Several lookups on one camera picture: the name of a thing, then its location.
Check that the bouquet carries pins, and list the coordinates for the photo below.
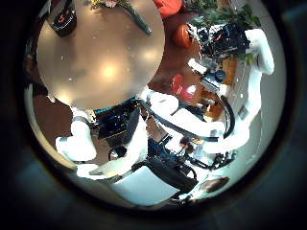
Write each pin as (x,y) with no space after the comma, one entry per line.
(137,17)

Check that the green leafy plant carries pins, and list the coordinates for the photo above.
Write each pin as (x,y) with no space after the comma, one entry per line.
(217,14)

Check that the orange round pouf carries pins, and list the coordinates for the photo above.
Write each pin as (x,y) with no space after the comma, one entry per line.
(182,35)

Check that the orange curved sofa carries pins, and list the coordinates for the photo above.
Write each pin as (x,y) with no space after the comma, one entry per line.
(166,6)

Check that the black control box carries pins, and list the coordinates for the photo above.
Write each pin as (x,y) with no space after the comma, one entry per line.
(112,124)

